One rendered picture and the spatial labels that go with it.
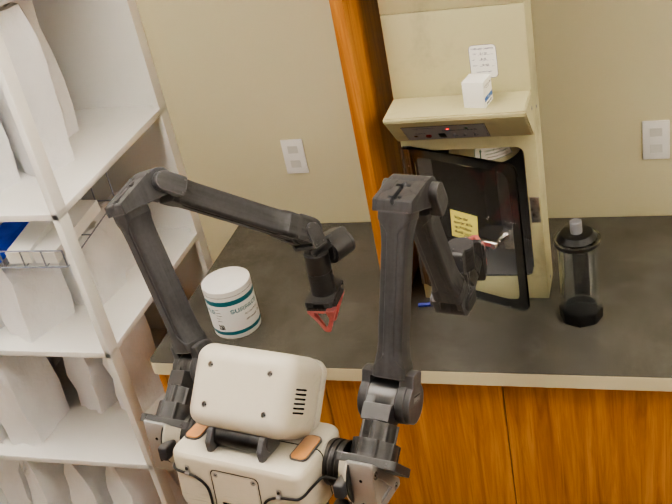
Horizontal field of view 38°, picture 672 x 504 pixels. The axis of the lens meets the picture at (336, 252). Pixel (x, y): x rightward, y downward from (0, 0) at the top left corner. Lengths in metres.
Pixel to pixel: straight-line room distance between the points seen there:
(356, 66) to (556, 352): 0.81
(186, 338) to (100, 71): 1.33
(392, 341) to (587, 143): 1.20
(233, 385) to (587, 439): 1.01
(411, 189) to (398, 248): 0.11
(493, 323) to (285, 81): 0.95
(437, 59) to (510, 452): 0.99
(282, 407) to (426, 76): 0.91
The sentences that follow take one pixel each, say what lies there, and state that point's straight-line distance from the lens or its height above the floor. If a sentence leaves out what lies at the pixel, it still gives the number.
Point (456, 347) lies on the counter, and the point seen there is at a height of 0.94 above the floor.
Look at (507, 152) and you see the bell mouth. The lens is 2.36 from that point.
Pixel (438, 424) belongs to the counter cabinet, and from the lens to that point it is 2.47.
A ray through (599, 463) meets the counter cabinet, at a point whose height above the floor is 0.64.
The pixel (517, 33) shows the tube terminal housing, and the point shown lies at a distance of 2.18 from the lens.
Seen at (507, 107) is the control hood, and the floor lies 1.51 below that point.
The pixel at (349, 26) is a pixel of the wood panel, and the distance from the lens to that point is 2.17.
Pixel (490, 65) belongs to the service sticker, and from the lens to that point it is 2.22.
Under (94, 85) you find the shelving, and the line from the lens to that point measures 3.11.
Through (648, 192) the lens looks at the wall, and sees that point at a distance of 2.83.
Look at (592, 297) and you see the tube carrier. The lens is 2.37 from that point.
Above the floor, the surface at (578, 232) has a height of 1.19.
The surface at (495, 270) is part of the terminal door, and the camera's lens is 2.35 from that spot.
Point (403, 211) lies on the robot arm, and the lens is 1.68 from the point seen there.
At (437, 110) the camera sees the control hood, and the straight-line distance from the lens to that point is 2.19.
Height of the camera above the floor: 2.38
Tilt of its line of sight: 31 degrees down
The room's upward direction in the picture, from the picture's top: 12 degrees counter-clockwise
